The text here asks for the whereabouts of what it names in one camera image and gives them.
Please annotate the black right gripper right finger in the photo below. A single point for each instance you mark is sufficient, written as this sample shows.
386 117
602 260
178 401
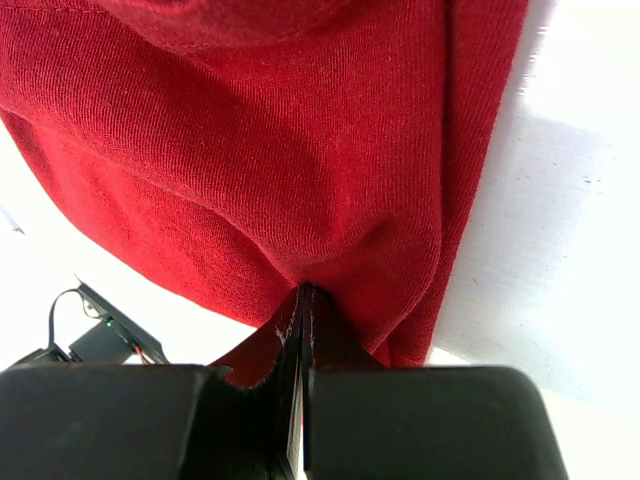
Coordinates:
363 420

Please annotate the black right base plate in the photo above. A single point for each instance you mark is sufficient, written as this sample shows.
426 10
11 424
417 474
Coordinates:
114 339

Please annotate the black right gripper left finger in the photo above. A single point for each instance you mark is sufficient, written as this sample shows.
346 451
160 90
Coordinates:
238 418

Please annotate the red t shirt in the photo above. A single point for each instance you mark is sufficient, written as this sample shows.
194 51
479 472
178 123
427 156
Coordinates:
230 150

